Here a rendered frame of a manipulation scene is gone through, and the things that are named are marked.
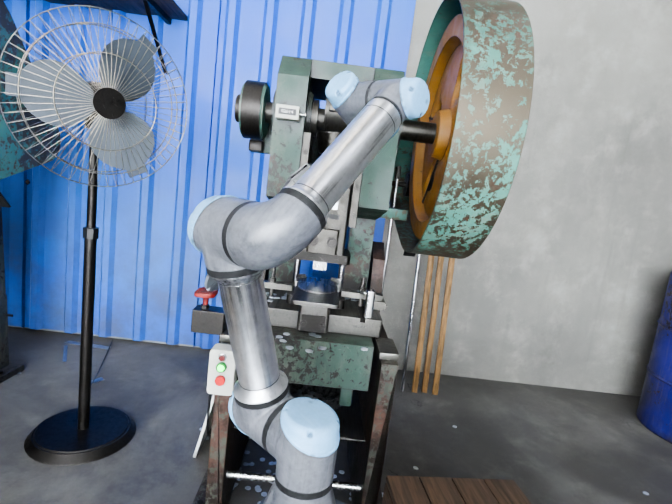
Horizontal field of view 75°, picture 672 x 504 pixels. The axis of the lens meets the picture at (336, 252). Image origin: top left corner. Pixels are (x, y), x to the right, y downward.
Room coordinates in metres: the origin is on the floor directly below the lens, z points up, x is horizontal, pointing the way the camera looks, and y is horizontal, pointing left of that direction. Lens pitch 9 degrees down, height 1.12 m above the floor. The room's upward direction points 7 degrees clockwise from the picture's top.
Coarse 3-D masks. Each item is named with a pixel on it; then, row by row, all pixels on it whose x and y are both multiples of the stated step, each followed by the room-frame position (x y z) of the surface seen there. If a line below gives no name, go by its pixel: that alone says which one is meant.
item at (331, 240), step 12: (348, 192) 1.44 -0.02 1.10; (336, 204) 1.44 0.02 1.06; (348, 204) 1.44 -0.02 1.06; (336, 216) 1.44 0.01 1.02; (348, 216) 1.45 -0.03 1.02; (324, 228) 1.43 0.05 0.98; (336, 228) 1.44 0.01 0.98; (324, 240) 1.41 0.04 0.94; (336, 240) 1.41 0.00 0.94; (324, 252) 1.41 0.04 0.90; (336, 252) 1.41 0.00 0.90
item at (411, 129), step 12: (240, 96) 1.43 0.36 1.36; (264, 96) 1.44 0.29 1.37; (264, 108) 1.46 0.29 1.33; (312, 108) 1.47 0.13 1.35; (264, 120) 1.49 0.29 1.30; (312, 120) 1.46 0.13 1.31; (324, 120) 1.47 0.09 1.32; (408, 120) 1.51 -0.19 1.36; (240, 132) 1.48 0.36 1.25; (264, 132) 1.51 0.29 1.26; (312, 132) 1.49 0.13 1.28; (408, 132) 1.50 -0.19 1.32; (420, 132) 1.50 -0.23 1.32; (432, 132) 1.50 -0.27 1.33
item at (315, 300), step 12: (300, 288) 1.36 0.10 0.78; (312, 288) 1.37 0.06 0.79; (324, 288) 1.39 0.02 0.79; (336, 288) 1.43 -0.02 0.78; (300, 300) 1.23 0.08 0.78; (312, 300) 1.24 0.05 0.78; (324, 300) 1.26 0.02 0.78; (336, 300) 1.28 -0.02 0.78; (300, 312) 1.34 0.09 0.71; (312, 312) 1.34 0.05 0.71; (324, 312) 1.34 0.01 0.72; (300, 324) 1.34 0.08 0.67; (312, 324) 1.34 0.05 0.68; (324, 324) 1.34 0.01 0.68
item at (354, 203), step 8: (304, 136) 1.40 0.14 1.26; (312, 136) 1.50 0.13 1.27; (304, 144) 1.40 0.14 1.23; (312, 144) 1.56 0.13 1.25; (304, 152) 1.39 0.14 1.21; (304, 160) 1.40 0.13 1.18; (360, 176) 1.40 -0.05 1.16; (360, 184) 1.40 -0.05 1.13; (352, 192) 1.40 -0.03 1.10; (352, 200) 1.40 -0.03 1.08; (352, 208) 1.40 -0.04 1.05; (352, 216) 1.40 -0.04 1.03; (352, 224) 1.40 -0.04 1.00
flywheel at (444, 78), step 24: (456, 24) 1.45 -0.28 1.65; (456, 48) 1.55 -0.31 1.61; (432, 72) 1.71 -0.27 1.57; (456, 72) 1.50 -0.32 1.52; (432, 96) 1.77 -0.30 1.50; (456, 96) 1.47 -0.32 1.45; (432, 120) 1.58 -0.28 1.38; (432, 144) 1.53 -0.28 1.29; (432, 168) 1.66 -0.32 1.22; (432, 192) 1.57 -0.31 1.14
